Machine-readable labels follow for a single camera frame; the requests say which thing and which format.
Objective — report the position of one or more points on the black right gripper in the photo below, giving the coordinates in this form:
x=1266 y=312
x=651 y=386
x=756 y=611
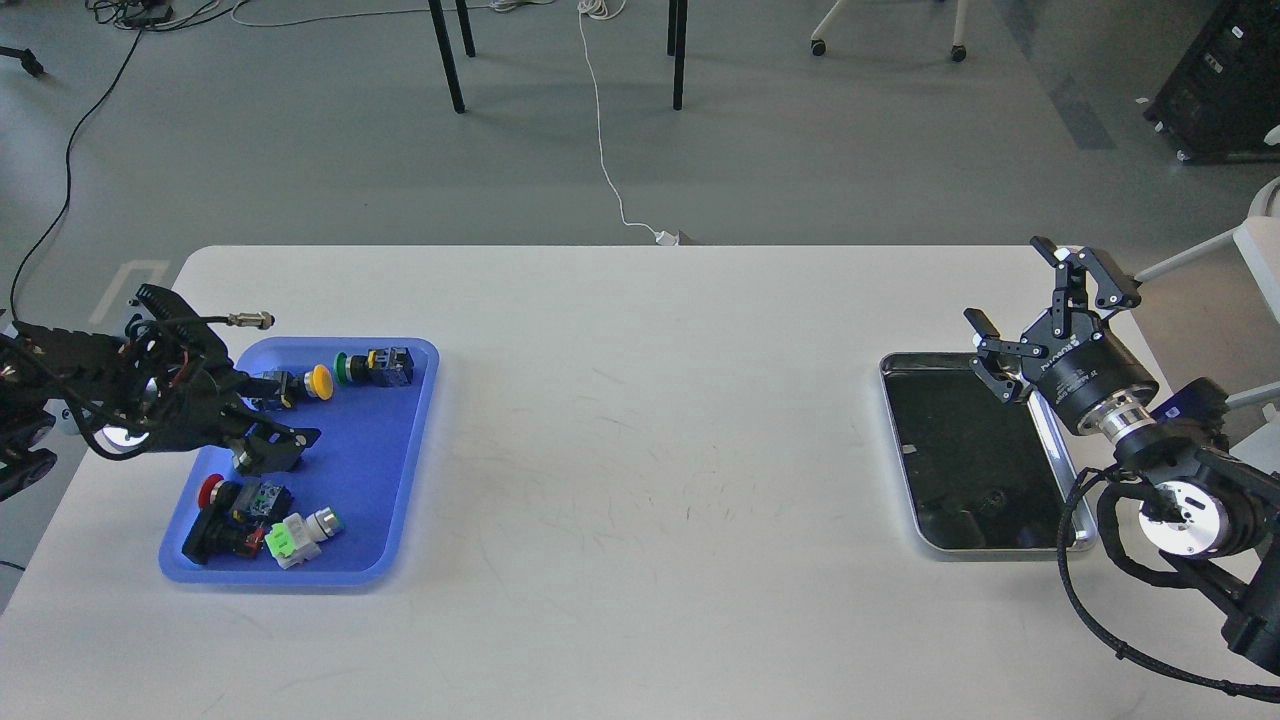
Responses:
x=1081 y=373

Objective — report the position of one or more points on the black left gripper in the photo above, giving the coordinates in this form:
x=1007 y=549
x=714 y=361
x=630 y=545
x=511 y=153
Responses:
x=224 y=411

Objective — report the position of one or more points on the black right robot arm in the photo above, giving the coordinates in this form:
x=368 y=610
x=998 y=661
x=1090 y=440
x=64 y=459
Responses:
x=1176 y=510

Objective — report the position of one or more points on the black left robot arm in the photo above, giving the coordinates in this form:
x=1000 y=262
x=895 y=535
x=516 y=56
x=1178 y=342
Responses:
x=165 y=384

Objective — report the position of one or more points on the yellow push button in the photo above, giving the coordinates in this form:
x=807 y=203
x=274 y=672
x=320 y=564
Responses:
x=289 y=389

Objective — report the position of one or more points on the black green contact block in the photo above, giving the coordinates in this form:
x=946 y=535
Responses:
x=261 y=502

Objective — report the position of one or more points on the blue plastic tray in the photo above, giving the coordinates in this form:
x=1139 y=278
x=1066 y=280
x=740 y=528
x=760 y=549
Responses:
x=363 y=466

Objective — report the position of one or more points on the white green push button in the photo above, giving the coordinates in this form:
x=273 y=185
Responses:
x=297 y=538

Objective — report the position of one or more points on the red push button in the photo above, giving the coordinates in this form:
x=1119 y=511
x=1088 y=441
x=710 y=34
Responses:
x=215 y=530

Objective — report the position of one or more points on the green blue push button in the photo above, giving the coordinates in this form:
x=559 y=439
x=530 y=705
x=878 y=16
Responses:
x=381 y=367

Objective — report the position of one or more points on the silver metal tray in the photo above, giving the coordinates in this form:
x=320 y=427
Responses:
x=954 y=440

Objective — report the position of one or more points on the white chair at right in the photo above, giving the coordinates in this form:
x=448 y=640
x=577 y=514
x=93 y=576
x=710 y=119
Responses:
x=1215 y=308

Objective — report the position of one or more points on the black equipment case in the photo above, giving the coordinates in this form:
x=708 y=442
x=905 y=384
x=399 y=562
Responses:
x=1221 y=102

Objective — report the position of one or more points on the white chair base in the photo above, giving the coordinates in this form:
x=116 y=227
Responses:
x=882 y=25

